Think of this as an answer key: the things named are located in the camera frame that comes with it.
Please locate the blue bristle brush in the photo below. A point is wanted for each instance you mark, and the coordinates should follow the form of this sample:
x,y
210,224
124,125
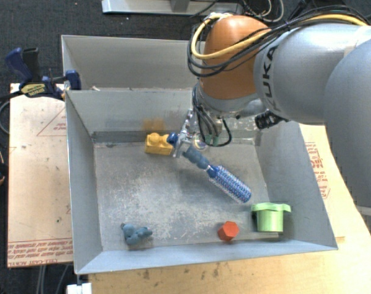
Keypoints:
x,y
231,184

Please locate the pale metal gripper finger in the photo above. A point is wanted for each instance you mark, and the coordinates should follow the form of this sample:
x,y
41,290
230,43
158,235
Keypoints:
x,y
182,137
179,152

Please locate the brown cardboard board red print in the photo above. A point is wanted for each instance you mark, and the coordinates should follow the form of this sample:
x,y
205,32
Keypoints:
x,y
35,179

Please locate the yellow toy brick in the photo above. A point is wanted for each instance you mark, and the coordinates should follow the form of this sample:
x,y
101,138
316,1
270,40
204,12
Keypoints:
x,y
156,147

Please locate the green flanged cup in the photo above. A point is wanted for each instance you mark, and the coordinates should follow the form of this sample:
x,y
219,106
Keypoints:
x,y
269,219

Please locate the grey metal bin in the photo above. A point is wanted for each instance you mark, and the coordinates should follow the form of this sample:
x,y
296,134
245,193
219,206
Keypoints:
x,y
160,194

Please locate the blue-grey toy animal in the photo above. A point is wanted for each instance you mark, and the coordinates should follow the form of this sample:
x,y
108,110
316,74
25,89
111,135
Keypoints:
x,y
134,234

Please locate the red hexagonal block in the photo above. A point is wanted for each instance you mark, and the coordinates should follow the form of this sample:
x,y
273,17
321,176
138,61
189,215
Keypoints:
x,y
228,231

